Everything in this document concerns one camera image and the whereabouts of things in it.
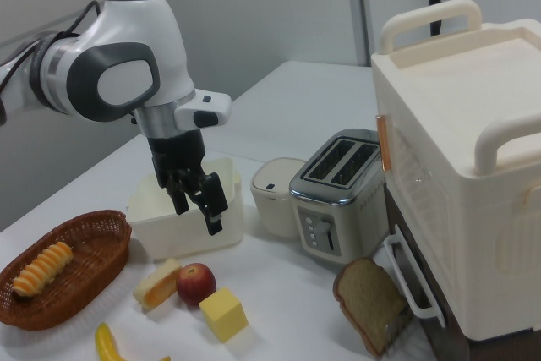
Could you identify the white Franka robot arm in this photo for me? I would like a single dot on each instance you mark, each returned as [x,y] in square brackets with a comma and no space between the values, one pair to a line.
[127,39]

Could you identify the small cream trash can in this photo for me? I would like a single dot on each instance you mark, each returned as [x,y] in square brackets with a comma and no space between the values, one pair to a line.
[270,209]

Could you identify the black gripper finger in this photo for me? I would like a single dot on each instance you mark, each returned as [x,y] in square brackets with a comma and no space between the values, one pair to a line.
[179,198]
[213,198]

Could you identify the brown wicker basket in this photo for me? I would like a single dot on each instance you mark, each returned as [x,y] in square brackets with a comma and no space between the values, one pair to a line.
[91,259]

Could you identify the yellow cube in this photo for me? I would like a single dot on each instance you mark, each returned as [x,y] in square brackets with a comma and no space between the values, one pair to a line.
[224,314]

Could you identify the red apple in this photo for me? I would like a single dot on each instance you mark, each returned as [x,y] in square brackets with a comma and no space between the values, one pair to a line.
[195,282]

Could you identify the dark brown drawer box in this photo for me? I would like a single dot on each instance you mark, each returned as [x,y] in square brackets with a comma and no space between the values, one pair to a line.
[448,331]

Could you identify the cream toy cabinet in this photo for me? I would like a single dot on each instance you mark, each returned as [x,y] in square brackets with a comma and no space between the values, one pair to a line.
[460,166]

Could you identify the cream filled bread piece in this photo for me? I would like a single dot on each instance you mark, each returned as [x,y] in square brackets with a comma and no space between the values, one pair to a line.
[156,282]

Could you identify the white square plastic bin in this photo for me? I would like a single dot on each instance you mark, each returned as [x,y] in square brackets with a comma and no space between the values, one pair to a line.
[186,236]

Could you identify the yellow banana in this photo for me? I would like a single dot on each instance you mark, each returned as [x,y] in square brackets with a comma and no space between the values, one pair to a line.
[105,344]

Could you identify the striped twisted bread roll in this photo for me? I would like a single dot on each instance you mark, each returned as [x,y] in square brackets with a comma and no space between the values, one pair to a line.
[42,268]

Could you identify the cream and chrome toaster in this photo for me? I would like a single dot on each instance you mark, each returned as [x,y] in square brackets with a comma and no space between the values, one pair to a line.
[359,213]

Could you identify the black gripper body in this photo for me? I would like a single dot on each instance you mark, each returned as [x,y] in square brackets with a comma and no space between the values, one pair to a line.
[177,151]

